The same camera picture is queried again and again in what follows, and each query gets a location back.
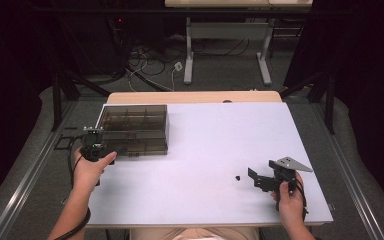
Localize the black metal stand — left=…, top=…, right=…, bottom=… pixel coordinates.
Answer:
left=279, top=71, right=336, bottom=135
left=50, top=71, right=112, bottom=133

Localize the person's lap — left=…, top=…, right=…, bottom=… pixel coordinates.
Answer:
left=129, top=227, right=261, bottom=240

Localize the tangle of black cables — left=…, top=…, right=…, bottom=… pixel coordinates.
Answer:
left=113, top=33, right=251, bottom=79

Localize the light wooden table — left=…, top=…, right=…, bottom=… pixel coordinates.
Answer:
left=106, top=90, right=283, bottom=105

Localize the smoky transparent drawer cabinet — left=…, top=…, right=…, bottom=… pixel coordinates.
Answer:
left=94, top=104, right=170, bottom=157

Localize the person's left hand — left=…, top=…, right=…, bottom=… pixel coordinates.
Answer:
left=72, top=148, right=118, bottom=197

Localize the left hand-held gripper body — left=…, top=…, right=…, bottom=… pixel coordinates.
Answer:
left=81, top=125, right=115, bottom=163

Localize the white floor cable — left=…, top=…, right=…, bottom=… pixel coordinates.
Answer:
left=125, top=61, right=181, bottom=93

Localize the person's right hand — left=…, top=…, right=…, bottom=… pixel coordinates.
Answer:
left=271, top=172, right=308, bottom=228

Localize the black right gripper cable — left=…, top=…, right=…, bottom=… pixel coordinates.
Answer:
left=288, top=178, right=310, bottom=223

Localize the aluminium floor rail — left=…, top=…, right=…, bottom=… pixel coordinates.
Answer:
left=313, top=102, right=384, bottom=240
left=0, top=99, right=78, bottom=240

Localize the white metal frame desk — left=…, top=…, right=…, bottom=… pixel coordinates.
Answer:
left=164, top=0, right=314, bottom=86

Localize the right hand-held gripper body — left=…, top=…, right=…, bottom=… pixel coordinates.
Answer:
left=253, top=156, right=314, bottom=201

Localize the dark curtain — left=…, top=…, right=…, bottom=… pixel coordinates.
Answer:
left=0, top=0, right=64, bottom=214
left=283, top=0, right=384, bottom=213

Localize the dark device with red light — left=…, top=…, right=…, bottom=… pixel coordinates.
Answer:
left=108, top=13, right=131, bottom=38

